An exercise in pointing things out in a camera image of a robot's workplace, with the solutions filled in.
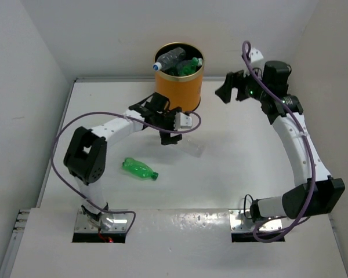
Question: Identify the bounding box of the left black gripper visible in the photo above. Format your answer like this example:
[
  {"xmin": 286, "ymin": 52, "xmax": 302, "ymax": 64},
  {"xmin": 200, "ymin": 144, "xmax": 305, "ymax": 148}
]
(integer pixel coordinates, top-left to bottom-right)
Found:
[{"xmin": 154, "ymin": 107, "xmax": 182, "ymax": 144}]

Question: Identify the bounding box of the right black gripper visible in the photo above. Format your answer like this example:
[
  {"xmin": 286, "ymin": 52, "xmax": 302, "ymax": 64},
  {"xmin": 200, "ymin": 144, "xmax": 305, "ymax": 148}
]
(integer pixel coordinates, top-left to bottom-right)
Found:
[{"xmin": 216, "ymin": 64, "xmax": 269, "ymax": 103}]

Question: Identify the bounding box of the clear bottle white cap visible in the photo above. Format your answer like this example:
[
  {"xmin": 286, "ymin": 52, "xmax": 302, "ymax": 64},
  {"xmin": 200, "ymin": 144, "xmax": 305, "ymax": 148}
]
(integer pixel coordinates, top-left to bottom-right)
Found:
[{"xmin": 180, "ymin": 138, "xmax": 205, "ymax": 158}]

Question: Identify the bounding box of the small green bottle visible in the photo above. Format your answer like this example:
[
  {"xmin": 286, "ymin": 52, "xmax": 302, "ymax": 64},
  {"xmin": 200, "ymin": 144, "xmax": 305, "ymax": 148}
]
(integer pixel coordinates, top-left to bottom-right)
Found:
[{"xmin": 175, "ymin": 57, "xmax": 203, "ymax": 76}]

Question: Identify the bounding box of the clear bottle blue cap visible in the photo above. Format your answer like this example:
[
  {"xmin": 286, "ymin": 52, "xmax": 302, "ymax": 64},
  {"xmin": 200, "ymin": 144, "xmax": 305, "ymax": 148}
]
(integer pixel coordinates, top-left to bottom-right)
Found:
[{"xmin": 153, "ymin": 47, "xmax": 186, "ymax": 71}]

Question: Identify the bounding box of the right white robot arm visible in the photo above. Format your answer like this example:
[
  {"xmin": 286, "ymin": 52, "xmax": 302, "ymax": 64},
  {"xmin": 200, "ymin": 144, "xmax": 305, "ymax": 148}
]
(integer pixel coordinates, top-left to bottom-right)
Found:
[{"xmin": 215, "ymin": 61, "xmax": 345, "ymax": 222}]

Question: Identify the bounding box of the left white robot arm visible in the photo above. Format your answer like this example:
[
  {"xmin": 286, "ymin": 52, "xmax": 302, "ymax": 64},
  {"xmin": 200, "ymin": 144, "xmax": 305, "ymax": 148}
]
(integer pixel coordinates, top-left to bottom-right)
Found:
[{"xmin": 63, "ymin": 93, "xmax": 183, "ymax": 223}]

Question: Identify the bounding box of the orange cylindrical bin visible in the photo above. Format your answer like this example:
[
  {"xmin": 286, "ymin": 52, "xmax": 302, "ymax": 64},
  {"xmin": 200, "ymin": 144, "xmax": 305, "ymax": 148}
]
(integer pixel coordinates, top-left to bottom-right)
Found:
[{"xmin": 154, "ymin": 42, "xmax": 205, "ymax": 111}]

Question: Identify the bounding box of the green lying bottle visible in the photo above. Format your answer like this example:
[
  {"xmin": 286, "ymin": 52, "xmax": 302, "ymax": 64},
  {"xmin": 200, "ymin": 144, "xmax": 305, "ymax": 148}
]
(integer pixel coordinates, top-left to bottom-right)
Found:
[{"xmin": 122, "ymin": 158, "xmax": 159, "ymax": 181}]

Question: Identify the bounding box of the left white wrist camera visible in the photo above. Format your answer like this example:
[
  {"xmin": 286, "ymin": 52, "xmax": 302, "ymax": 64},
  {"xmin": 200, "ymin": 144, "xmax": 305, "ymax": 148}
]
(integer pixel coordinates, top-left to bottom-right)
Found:
[{"xmin": 174, "ymin": 112, "xmax": 193, "ymax": 130}]

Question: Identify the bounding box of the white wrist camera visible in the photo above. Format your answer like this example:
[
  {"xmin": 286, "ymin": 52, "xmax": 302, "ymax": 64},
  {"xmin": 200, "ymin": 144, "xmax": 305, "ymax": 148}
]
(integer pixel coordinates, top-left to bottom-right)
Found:
[
  {"xmin": 249, "ymin": 47, "xmax": 264, "ymax": 68},
  {"xmin": 174, "ymin": 112, "xmax": 193, "ymax": 130}
]

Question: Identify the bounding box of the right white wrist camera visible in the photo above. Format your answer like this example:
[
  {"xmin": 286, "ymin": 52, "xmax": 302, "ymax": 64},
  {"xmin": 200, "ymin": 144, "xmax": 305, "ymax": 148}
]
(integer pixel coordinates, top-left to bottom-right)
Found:
[{"xmin": 249, "ymin": 47, "xmax": 264, "ymax": 68}]

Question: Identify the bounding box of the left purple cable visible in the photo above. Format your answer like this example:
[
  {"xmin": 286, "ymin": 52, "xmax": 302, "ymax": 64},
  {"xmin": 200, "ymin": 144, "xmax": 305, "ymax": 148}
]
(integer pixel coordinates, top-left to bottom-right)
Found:
[{"xmin": 50, "ymin": 111, "xmax": 202, "ymax": 232}]

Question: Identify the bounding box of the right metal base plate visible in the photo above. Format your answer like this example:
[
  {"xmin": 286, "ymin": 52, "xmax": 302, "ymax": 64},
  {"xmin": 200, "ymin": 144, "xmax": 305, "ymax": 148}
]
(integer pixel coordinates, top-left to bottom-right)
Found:
[{"xmin": 229, "ymin": 208, "xmax": 283, "ymax": 233}]

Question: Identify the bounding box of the metal base plate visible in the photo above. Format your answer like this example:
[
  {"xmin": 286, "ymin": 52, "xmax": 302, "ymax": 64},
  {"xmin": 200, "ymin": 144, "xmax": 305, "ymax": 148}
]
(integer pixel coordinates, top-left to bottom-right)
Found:
[
  {"xmin": 229, "ymin": 208, "xmax": 283, "ymax": 233},
  {"xmin": 74, "ymin": 209, "xmax": 128, "ymax": 233}
]

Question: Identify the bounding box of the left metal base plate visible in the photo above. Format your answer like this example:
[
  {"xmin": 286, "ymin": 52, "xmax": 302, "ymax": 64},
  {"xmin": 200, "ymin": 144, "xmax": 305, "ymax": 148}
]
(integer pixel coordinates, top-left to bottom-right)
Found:
[{"xmin": 74, "ymin": 209, "xmax": 128, "ymax": 233}]

